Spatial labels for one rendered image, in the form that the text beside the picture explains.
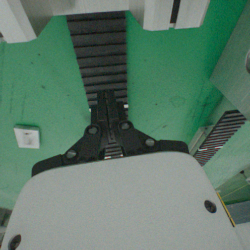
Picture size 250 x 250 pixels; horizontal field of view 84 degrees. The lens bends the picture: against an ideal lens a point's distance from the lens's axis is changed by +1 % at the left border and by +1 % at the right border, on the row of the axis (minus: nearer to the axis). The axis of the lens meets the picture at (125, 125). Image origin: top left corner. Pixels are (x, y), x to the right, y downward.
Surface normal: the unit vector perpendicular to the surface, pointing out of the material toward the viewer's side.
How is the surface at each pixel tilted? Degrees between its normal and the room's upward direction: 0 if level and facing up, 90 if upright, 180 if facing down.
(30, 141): 0
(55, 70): 0
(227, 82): 90
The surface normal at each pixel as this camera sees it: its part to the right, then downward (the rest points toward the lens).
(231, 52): -0.99, 0.13
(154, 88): 0.14, 0.76
